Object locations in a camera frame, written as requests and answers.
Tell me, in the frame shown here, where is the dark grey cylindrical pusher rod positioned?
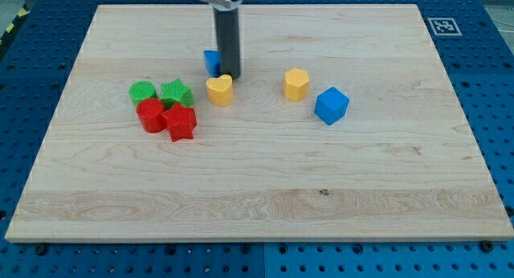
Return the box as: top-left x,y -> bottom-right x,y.
213,8 -> 241,80

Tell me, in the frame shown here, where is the yellow heart block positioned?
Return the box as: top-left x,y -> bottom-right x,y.
206,75 -> 234,106

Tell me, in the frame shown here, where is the blue triangle block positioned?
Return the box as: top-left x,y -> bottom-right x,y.
204,50 -> 221,78

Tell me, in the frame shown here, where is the green star block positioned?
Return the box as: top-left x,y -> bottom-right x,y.
161,79 -> 194,109

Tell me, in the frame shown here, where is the yellow hexagon block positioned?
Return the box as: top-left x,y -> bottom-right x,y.
284,67 -> 310,101

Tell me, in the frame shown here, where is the red star block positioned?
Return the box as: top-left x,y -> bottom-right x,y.
161,103 -> 198,142

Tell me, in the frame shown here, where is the green cylinder block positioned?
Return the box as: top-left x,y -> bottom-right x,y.
128,80 -> 157,106

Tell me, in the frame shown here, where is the red cylinder block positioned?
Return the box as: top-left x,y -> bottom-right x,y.
136,98 -> 165,133

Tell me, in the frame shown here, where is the blue cube block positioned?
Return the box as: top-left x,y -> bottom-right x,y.
314,87 -> 349,125

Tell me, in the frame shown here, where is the light wooden board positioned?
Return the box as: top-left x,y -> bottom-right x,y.
6,4 -> 513,243

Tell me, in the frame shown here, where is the white fiducial marker tag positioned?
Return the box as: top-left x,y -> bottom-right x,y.
427,17 -> 462,36

